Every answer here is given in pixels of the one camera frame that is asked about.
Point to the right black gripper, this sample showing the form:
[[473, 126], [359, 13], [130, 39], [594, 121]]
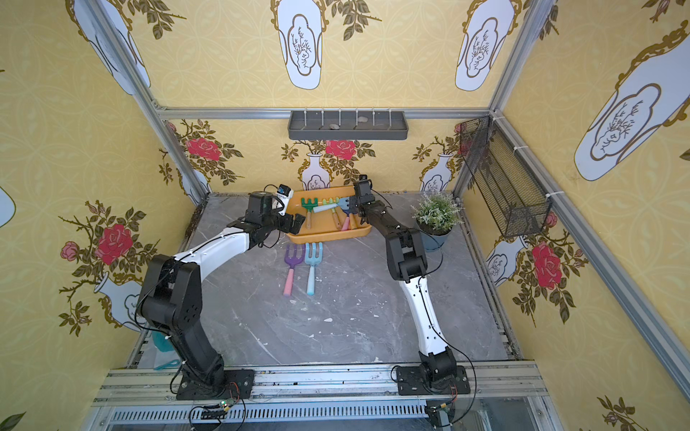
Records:
[[358, 201]]

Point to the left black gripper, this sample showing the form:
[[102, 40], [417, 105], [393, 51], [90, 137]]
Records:
[[286, 223]]

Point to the light blue rake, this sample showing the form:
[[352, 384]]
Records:
[[323, 208], [313, 257]]

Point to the orange plastic storage tray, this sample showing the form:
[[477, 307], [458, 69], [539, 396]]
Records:
[[323, 228]]

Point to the dark green rake wooden handle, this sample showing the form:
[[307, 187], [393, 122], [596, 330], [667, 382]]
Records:
[[309, 205]]

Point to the dark blue rake yellow handle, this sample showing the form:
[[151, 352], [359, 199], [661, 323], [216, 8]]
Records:
[[351, 220]]

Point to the light green rake wooden handle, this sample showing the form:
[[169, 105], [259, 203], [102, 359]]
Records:
[[335, 217]]

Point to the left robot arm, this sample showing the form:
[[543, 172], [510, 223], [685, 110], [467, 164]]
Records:
[[171, 296]]

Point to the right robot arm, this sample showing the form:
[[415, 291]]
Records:
[[408, 265]]

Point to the green artificial plant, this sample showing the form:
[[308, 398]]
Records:
[[437, 213]]

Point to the blue-grey plastic flower pot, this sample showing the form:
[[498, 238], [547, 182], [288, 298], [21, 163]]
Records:
[[432, 239]]

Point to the teal and yellow dustpan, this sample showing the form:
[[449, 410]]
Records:
[[165, 356]]

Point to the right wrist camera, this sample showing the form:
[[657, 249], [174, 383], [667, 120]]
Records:
[[363, 187]]

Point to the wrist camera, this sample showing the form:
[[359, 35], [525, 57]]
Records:
[[284, 194], [363, 187]]

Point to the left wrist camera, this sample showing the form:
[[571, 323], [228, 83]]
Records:
[[284, 194]]

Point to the grey wall shelf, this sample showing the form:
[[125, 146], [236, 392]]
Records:
[[348, 124]]

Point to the black wire mesh basket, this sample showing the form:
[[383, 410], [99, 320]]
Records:
[[516, 201]]

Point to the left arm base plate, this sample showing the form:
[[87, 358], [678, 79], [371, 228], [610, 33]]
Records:
[[231, 384]]

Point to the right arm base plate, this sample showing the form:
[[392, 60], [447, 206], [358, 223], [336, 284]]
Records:
[[414, 380]]

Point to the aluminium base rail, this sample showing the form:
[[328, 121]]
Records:
[[505, 395]]

